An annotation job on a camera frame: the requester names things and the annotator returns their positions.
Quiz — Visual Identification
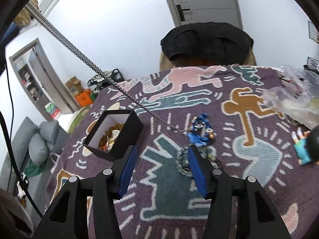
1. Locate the brown wooden bead bracelet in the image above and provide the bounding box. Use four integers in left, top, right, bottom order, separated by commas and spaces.
98, 123, 126, 151

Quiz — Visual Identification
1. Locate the black shoe rack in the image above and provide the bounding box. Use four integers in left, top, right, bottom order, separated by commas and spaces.
87, 69, 124, 90

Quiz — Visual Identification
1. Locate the black wire wall basket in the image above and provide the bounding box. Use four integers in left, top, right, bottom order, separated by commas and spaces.
308, 21, 319, 43

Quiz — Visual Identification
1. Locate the orange paper bag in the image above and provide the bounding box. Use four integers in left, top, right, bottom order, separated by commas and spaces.
75, 89, 93, 107

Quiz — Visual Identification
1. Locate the blue braided cord bracelet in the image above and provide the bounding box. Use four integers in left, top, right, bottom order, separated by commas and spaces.
186, 113, 216, 148

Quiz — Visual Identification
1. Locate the black door handle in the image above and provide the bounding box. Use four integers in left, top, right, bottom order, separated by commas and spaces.
176, 4, 190, 22

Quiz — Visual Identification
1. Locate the cardboard box on floor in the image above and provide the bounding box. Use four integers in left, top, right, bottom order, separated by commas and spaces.
65, 76, 84, 96

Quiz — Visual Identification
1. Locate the grey shelf cabinet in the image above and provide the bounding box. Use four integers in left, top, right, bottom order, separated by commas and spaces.
9, 39, 80, 120

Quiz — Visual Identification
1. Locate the green round floor mat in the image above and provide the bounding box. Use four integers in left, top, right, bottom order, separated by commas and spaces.
68, 106, 91, 134

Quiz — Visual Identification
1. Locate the clear plastic bag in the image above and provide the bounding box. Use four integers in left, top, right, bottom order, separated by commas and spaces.
262, 66, 318, 130

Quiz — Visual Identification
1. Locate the black jewelry box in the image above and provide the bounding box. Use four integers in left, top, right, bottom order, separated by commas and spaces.
83, 110, 143, 162

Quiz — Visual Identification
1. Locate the tan chair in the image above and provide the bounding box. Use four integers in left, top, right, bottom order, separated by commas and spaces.
159, 48, 257, 71

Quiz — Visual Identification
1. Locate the white fabric flower accessory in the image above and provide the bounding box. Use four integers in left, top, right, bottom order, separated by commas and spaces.
110, 129, 120, 140

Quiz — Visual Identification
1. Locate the silver chain necklace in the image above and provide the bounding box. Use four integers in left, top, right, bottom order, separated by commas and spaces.
26, 2, 190, 133

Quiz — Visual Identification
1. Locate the patterned purple woven blanket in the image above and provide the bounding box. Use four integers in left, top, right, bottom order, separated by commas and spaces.
46, 66, 318, 238

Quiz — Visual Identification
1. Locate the green stone bead bracelet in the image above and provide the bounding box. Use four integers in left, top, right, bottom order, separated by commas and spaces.
174, 143, 222, 177

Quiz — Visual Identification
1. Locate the grey door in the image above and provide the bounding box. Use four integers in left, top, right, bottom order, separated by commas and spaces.
166, 0, 243, 29

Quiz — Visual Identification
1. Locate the grey sofa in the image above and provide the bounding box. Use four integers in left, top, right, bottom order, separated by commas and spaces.
11, 117, 70, 214

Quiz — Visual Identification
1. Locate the black-haired boy figurine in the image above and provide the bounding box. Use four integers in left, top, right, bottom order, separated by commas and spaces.
291, 126, 319, 165

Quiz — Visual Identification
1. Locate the black cable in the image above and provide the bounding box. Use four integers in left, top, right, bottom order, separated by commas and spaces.
0, 61, 44, 218

